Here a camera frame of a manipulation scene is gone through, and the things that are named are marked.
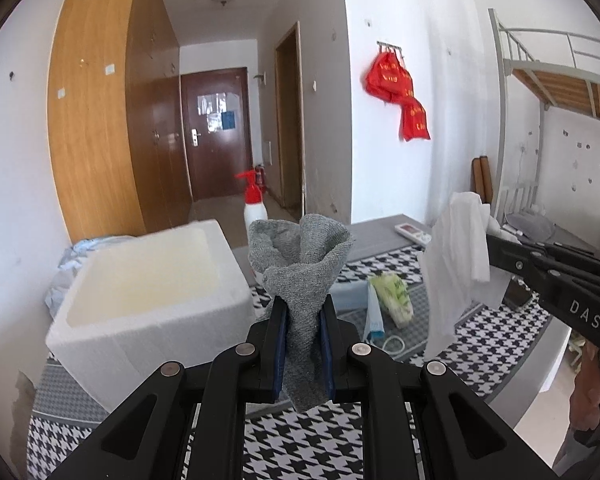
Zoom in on dark brown entrance door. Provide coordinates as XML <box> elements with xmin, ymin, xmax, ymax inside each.
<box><xmin>180</xmin><ymin>66</ymin><xmax>253</xmax><ymax>203</ymax></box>

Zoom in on houndstooth patchwork blanket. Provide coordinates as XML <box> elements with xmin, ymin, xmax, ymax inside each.
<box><xmin>27</xmin><ymin>215</ymin><xmax>571</xmax><ymax>480</ymax></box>

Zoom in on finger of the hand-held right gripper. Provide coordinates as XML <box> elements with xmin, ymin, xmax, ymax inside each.
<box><xmin>486</xmin><ymin>234</ymin><xmax>556</xmax><ymax>286</ymax></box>
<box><xmin>500</xmin><ymin>229</ymin><xmax>600</xmax><ymax>267</ymax></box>

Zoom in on white tissue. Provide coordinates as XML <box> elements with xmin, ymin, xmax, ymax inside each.
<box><xmin>416</xmin><ymin>191</ymin><xmax>510</xmax><ymax>358</ymax></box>

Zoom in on wooden wardrobe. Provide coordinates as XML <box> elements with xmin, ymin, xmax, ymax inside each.
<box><xmin>46</xmin><ymin>0</ymin><xmax>193</xmax><ymax>245</ymax></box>

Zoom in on light blue bedding bundle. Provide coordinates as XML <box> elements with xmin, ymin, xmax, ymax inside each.
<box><xmin>44</xmin><ymin>237</ymin><xmax>146</xmax><ymax>306</ymax></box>

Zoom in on grey pillow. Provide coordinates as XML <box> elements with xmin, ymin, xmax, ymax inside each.
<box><xmin>505</xmin><ymin>212</ymin><xmax>551</xmax><ymax>241</ymax></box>

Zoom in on blue face mask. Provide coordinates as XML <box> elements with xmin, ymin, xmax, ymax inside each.
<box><xmin>330</xmin><ymin>282</ymin><xmax>373</xmax><ymax>309</ymax></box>
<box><xmin>362</xmin><ymin>285</ymin><xmax>406</xmax><ymax>356</ymax></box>

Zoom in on grey cloth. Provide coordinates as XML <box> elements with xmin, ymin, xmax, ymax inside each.
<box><xmin>247</xmin><ymin>213</ymin><xmax>355</xmax><ymax>411</ymax></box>

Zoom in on black smartphone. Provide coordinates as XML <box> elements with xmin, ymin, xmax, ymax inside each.
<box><xmin>502</xmin><ymin>275</ymin><xmax>548</xmax><ymax>311</ymax></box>

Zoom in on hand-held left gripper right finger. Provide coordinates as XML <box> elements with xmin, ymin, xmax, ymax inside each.
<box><xmin>320</xmin><ymin>296</ymin><xmax>561</xmax><ymax>480</ymax></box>

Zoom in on wooden side door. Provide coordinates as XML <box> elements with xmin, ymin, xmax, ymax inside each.
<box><xmin>274</xmin><ymin>21</ymin><xmax>306</xmax><ymax>211</ymax></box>

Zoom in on green printed plastic bag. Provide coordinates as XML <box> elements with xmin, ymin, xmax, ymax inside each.
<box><xmin>369</xmin><ymin>272</ymin><xmax>415</xmax><ymax>328</ymax></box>

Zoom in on white foam box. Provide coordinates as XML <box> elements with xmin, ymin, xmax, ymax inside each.
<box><xmin>45</xmin><ymin>218</ymin><xmax>256</xmax><ymax>411</ymax></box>

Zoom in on grey metal bunk bed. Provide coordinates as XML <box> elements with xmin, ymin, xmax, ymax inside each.
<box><xmin>487</xmin><ymin>7</ymin><xmax>600</xmax><ymax>261</ymax></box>

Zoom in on red printed bag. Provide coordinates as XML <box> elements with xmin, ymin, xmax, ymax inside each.
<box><xmin>399</xmin><ymin>97</ymin><xmax>431</xmax><ymax>142</ymax></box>
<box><xmin>365</xmin><ymin>50</ymin><xmax>413</xmax><ymax>103</ymax></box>

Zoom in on white door notice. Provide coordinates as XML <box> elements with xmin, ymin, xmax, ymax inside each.
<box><xmin>197</xmin><ymin>92</ymin><xmax>228</xmax><ymax>133</ymax></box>

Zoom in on white pump bottle red cap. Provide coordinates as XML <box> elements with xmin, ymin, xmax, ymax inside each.
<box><xmin>234</xmin><ymin>169</ymin><xmax>268</xmax><ymax>231</ymax></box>

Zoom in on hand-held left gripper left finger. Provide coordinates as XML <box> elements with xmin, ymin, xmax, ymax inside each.
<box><xmin>45</xmin><ymin>296</ymin><xmax>288</xmax><ymax>480</ymax></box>

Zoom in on person's right hand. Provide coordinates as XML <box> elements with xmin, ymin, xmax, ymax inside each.
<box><xmin>569</xmin><ymin>342</ymin><xmax>600</xmax><ymax>433</ymax></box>

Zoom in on brown wooden planks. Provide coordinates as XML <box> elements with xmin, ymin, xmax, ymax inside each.
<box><xmin>471</xmin><ymin>156</ymin><xmax>493</xmax><ymax>206</ymax></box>

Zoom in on white remote control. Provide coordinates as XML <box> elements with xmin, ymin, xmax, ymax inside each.
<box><xmin>394</xmin><ymin>221</ymin><xmax>433</xmax><ymax>245</ymax></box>

